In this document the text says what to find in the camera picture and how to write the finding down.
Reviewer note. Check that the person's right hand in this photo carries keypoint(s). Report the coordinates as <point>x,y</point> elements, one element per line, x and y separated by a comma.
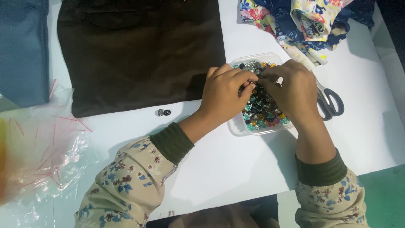
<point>294,91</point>

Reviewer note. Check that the floral patterned cloth heap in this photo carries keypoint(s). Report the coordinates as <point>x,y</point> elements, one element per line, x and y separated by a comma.
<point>300,25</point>

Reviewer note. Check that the pile of clear plastic bags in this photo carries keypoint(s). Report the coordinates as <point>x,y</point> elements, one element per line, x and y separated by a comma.
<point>38,148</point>

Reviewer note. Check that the heap of colourful snap buttons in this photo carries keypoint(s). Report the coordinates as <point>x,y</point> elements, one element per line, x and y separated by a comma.
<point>264,110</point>

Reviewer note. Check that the blue-grey folded cloth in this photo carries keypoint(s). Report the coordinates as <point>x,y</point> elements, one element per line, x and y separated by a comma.
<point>22,50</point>

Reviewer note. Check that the person's right fingers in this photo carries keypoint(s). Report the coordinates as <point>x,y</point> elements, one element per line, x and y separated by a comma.
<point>272,80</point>

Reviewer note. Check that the dark brown cloth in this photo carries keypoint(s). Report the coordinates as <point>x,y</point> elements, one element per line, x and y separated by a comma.
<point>139,53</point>

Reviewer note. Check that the person's left hand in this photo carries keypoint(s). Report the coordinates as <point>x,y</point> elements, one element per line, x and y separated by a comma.
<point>221,95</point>

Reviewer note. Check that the clear plastic tray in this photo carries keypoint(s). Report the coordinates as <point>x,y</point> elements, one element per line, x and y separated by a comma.
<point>237,125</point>

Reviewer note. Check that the dark snap button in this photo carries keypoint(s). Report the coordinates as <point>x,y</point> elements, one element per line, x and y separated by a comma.
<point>167,112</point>

